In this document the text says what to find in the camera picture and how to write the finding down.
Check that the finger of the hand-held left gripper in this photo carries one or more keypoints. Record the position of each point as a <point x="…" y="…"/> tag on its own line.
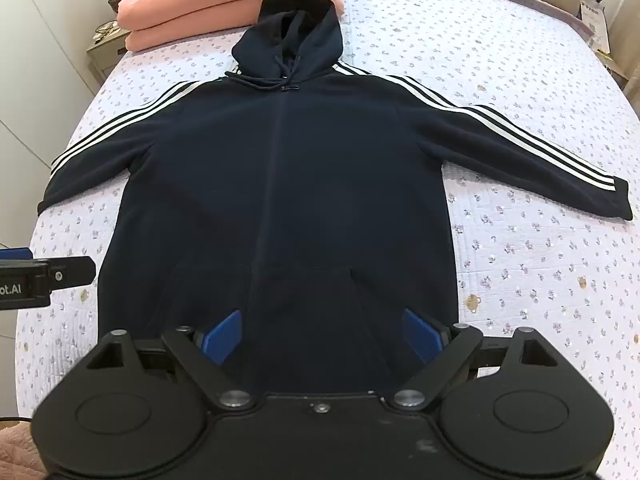
<point x="72" y="270"/>

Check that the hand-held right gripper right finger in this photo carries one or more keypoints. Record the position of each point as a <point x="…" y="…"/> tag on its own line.
<point x="420" y="335"/>

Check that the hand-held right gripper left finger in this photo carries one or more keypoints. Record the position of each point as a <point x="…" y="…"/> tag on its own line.
<point x="222" y="337"/>

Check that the navy striped-sleeve hoodie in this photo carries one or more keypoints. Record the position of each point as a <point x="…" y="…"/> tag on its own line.
<point x="280" y="210"/>

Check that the floral quilted bedspread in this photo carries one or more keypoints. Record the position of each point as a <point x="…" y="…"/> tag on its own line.
<point x="525" y="270"/>

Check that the pink fuzzy cloth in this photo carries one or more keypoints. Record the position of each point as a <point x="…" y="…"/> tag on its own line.
<point x="17" y="452"/>

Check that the pale green nightstand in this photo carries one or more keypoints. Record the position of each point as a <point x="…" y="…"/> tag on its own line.
<point x="102" y="55"/>

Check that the cream wardrobe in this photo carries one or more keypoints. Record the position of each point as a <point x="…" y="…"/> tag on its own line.
<point x="40" y="40"/>

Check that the folded pink blanket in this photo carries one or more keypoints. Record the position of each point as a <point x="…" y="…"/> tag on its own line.
<point x="200" y="5"/>

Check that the white paper bag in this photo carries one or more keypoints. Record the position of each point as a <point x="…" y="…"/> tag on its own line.
<point x="596" y="15"/>

